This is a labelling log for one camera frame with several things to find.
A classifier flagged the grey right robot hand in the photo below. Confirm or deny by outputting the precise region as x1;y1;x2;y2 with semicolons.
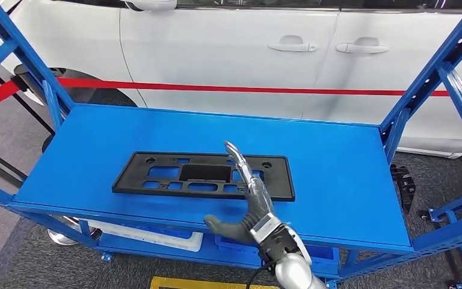
203;141;276;245

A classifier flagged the black plastic plate bracket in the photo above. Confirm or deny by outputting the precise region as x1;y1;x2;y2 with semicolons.
111;151;297;203

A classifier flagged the blue plastic crate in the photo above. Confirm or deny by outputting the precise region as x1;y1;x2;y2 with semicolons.
133;224;194;240
214;235;340;273

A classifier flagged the red barrier belt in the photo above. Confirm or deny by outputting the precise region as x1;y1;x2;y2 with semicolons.
0;78;462;116

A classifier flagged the white car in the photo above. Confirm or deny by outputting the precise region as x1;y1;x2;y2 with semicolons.
0;0;462;160

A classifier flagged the black barrier belt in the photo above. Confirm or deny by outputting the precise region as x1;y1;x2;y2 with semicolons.
0;54;55;135

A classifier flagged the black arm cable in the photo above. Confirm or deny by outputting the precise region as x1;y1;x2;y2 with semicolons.
246;261;274;289

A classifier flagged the black plastic cable chain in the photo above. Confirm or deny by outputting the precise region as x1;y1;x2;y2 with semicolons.
389;164;416;214

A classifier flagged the chrome stanchion post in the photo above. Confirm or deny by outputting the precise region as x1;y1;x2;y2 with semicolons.
0;143;102;247
11;63;43;105

